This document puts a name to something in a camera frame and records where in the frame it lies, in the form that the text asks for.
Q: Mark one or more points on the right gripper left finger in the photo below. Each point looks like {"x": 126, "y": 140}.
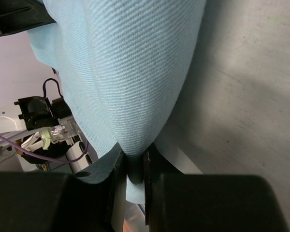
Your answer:
{"x": 92, "y": 200}

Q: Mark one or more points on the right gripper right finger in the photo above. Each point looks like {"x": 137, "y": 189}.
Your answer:
{"x": 178, "y": 202}

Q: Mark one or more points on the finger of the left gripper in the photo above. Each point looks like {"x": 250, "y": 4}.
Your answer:
{"x": 20, "y": 15}

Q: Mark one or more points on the light blue trousers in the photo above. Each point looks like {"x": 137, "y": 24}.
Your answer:
{"x": 121, "y": 64}

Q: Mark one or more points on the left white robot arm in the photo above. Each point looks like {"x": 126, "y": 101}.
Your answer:
{"x": 33, "y": 123}

